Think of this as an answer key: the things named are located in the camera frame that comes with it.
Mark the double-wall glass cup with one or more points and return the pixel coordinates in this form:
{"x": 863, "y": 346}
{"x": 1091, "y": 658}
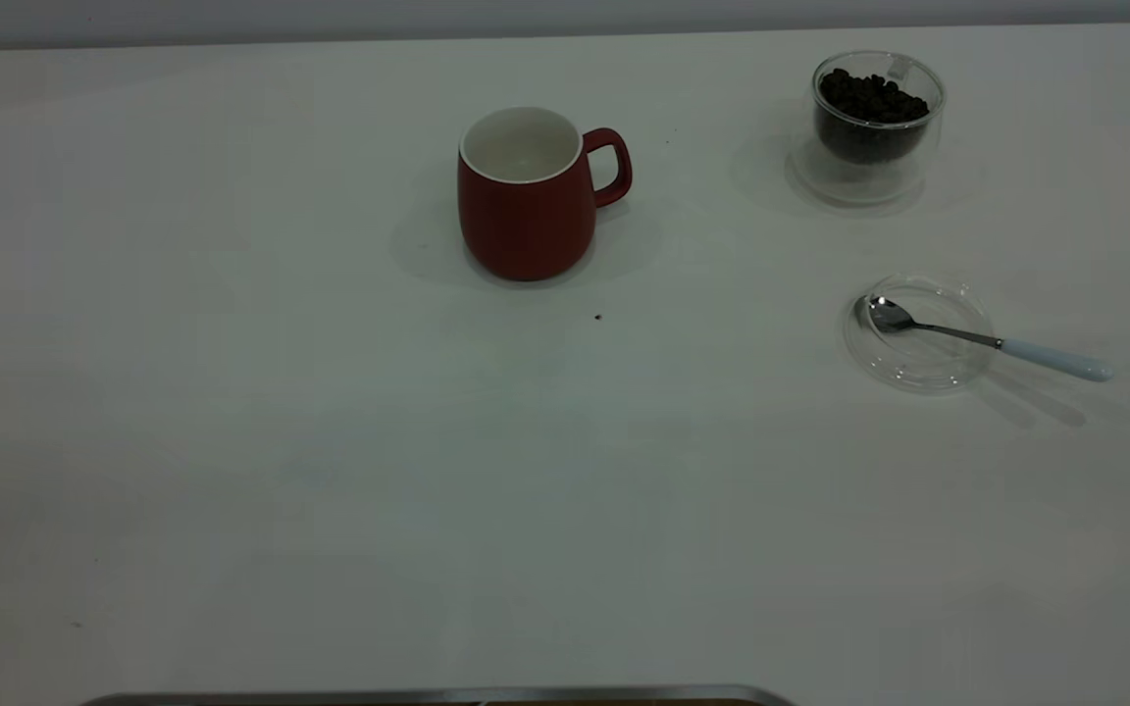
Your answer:
{"x": 859, "y": 186}

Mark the silver metal edge strip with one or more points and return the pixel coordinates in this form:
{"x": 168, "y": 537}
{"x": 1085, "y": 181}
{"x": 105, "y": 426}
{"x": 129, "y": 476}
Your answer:
{"x": 428, "y": 697}

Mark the coffee beans pile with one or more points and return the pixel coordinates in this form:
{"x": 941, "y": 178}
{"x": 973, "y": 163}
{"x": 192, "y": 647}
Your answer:
{"x": 869, "y": 118}

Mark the clear glass saucer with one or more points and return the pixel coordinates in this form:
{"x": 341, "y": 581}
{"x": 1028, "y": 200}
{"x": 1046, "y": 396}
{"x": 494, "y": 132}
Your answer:
{"x": 918, "y": 371}

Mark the red ceramic mug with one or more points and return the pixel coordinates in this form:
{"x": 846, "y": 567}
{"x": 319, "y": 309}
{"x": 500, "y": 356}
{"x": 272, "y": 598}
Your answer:
{"x": 526, "y": 230}

